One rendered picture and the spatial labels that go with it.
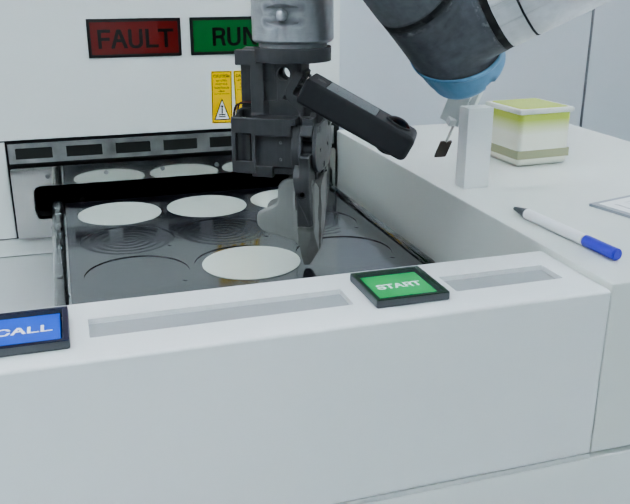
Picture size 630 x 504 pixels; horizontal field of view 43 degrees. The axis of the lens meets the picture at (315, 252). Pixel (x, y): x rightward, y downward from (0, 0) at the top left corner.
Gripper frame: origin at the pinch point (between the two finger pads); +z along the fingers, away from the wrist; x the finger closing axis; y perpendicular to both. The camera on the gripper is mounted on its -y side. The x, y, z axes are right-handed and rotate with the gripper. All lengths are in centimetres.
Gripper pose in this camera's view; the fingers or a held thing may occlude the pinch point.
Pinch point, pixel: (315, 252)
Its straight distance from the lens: 79.6
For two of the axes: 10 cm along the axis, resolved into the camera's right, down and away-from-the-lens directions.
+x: -2.3, 3.3, -9.2
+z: 0.0, 9.4, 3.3
